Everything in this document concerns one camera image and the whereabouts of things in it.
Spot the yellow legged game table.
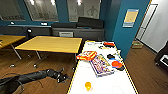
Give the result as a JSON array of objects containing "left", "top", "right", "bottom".
[{"left": 66, "top": 39, "right": 140, "bottom": 94}]

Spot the low dark sofa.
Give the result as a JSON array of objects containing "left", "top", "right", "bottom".
[{"left": 0, "top": 24, "right": 53, "bottom": 38}]

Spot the white paper label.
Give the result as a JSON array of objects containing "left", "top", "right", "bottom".
[{"left": 59, "top": 31, "right": 74, "bottom": 38}]

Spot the black wheeled cart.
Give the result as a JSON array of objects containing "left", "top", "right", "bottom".
[{"left": 154, "top": 41, "right": 168, "bottom": 68}]

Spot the red game box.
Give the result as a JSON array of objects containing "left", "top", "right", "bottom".
[{"left": 75, "top": 50, "right": 99, "bottom": 62}]

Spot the red flat tray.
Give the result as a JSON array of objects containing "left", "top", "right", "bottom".
[{"left": 102, "top": 41, "right": 116, "bottom": 48}]

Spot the long yellow wooden table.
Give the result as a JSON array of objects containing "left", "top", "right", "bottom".
[{"left": 14, "top": 35, "right": 84, "bottom": 70}]

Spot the small orange plastic bowl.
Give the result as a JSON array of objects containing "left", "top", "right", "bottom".
[{"left": 83, "top": 81, "right": 93, "bottom": 92}]

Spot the short yellow wooden table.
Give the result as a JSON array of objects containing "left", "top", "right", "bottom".
[{"left": 0, "top": 34, "right": 27, "bottom": 60}]

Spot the dark grey sofa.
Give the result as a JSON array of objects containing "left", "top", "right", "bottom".
[{"left": 50, "top": 16, "right": 106, "bottom": 42}]

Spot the red air hockey paddle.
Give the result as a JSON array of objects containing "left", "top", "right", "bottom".
[{"left": 111, "top": 59, "right": 125, "bottom": 70}]

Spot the black round puck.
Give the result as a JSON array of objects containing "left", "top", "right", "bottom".
[{"left": 114, "top": 64, "right": 126, "bottom": 72}]

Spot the cardboard box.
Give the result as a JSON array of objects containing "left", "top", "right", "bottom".
[{"left": 131, "top": 39, "right": 143, "bottom": 50}]

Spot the colourful snack box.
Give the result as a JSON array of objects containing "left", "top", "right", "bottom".
[{"left": 88, "top": 53, "right": 116, "bottom": 78}]

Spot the interior glass window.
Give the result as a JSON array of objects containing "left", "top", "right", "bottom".
[
  {"left": 66, "top": 0, "right": 102, "bottom": 23},
  {"left": 24, "top": 0, "right": 60, "bottom": 22},
  {"left": 0, "top": 0, "right": 27, "bottom": 22}
]

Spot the yellow wall sign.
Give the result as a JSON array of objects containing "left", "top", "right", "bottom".
[{"left": 122, "top": 8, "right": 140, "bottom": 29}]

